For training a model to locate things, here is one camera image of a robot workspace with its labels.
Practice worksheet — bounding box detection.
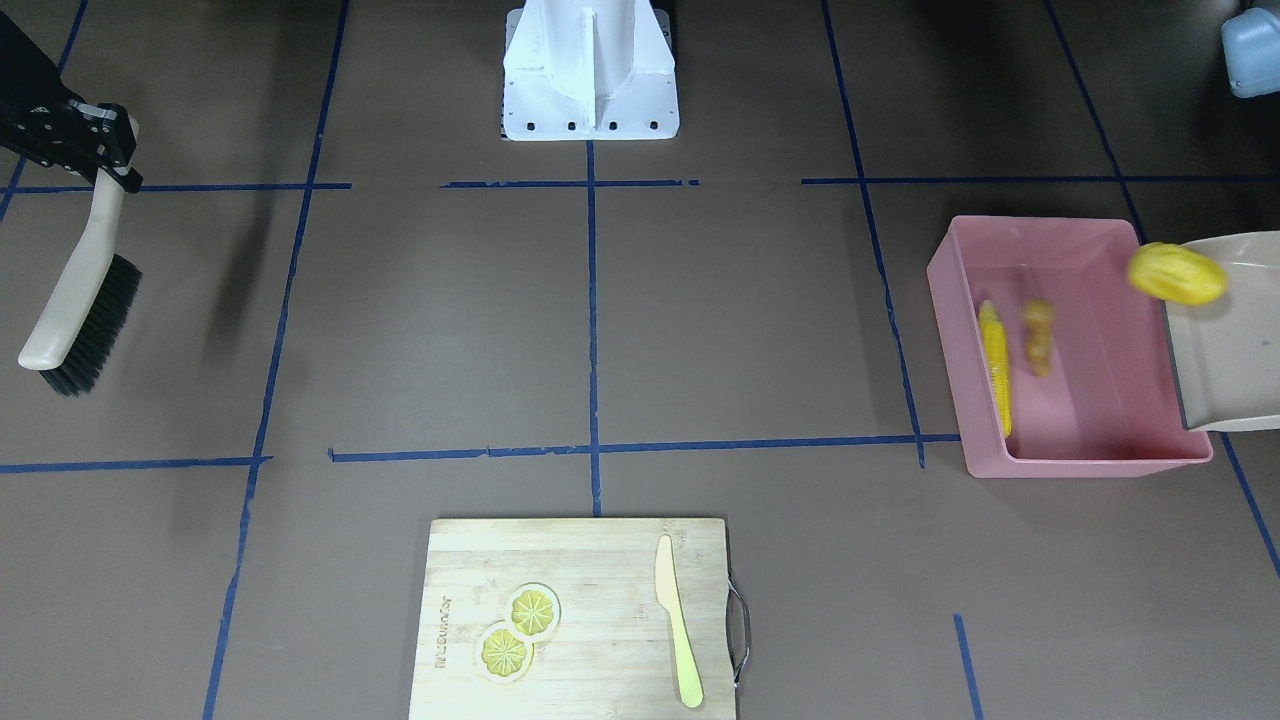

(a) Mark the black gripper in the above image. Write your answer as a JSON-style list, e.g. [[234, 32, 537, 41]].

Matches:
[[1, 101, 143, 193]]

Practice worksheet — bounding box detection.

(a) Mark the beige brush with black bristles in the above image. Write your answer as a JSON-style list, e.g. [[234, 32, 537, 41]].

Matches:
[[18, 151, 142, 397]]

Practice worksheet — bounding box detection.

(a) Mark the yellow toy corn cob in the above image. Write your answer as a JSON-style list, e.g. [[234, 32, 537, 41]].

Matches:
[[978, 299, 1012, 439]]

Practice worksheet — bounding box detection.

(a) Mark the toy ginger root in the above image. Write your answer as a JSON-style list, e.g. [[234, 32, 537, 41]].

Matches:
[[1021, 299, 1057, 377]]

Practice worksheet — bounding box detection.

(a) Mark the yellow toy potato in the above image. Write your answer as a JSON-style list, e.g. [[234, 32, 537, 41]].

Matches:
[[1126, 242, 1230, 306]]

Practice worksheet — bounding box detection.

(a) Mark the beige plastic dustpan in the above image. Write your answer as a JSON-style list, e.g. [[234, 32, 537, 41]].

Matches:
[[1165, 231, 1279, 432]]

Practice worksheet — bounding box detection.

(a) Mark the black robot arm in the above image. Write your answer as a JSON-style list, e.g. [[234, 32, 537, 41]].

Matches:
[[1, 13, 143, 193]]

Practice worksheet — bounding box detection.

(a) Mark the pink plastic bin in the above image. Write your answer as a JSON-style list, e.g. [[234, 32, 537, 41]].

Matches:
[[927, 215, 1213, 478]]

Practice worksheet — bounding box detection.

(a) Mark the rear toy lemon slice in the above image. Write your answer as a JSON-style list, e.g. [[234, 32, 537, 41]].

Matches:
[[506, 582, 562, 644]]

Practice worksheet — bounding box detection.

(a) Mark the toy lemon slice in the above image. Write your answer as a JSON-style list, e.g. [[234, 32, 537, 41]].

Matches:
[[475, 623, 536, 684], [506, 582, 562, 644]]

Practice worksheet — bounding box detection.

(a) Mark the front toy lemon slice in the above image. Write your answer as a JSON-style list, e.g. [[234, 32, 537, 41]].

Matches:
[[475, 623, 536, 684]]

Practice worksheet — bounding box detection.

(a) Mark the wooden cutting board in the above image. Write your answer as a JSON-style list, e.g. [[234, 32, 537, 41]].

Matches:
[[408, 518, 740, 719]]

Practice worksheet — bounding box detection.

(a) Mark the yellow plastic toy knife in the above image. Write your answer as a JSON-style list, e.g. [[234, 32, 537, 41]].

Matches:
[[654, 534, 705, 708]]

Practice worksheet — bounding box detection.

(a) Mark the light blue object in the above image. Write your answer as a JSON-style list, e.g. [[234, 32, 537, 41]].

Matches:
[[1220, 1, 1279, 99]]

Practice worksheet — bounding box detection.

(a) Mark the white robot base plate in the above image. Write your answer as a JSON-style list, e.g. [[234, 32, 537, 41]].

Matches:
[[500, 1, 681, 142]]

